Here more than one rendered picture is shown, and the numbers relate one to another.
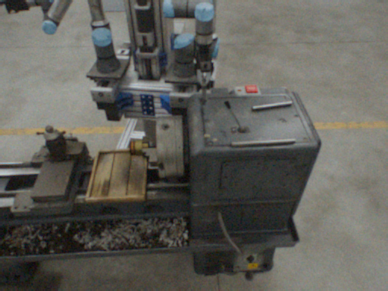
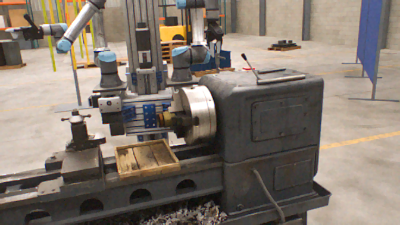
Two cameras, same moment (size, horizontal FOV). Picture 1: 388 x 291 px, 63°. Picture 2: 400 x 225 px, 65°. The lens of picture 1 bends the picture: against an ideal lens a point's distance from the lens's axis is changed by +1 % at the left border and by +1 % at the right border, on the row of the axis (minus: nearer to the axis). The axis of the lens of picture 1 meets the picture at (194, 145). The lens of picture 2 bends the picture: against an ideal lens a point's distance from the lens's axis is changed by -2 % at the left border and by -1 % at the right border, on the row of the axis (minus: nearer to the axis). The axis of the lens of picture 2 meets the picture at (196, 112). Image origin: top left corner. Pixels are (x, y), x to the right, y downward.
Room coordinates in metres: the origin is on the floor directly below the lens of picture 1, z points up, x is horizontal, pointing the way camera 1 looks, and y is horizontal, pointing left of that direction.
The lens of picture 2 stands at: (-0.43, 0.52, 1.61)
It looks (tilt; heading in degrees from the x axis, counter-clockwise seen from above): 17 degrees down; 346
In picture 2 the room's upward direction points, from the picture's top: 3 degrees counter-clockwise
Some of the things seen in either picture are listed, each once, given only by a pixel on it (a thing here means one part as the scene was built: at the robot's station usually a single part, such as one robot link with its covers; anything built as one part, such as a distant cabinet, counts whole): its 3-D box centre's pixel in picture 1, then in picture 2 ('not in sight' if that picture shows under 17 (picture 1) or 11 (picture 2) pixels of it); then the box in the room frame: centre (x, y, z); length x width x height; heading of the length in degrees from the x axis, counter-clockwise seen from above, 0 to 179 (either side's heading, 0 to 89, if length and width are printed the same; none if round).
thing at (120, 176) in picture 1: (120, 173); (144, 157); (1.14, 0.41, 0.89); 0.36 x 0.30 x 0.04; 3
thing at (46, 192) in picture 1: (58, 166); (81, 156); (1.15, 0.73, 0.95); 0.43 x 0.17 x 0.05; 3
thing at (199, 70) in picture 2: not in sight; (209, 58); (8.04, -2.09, 0.39); 1.20 x 0.80 x 0.79; 99
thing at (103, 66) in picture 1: (107, 60); (110, 78); (1.81, 0.55, 1.21); 0.15 x 0.15 x 0.10
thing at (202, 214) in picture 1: (234, 211); (256, 201); (1.20, -0.27, 0.43); 0.60 x 0.48 x 0.86; 93
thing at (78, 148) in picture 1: (64, 151); (86, 141); (1.21, 0.71, 0.99); 0.20 x 0.10 x 0.05; 93
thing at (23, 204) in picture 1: (51, 175); (72, 168); (1.13, 0.78, 0.90); 0.47 x 0.30 x 0.06; 3
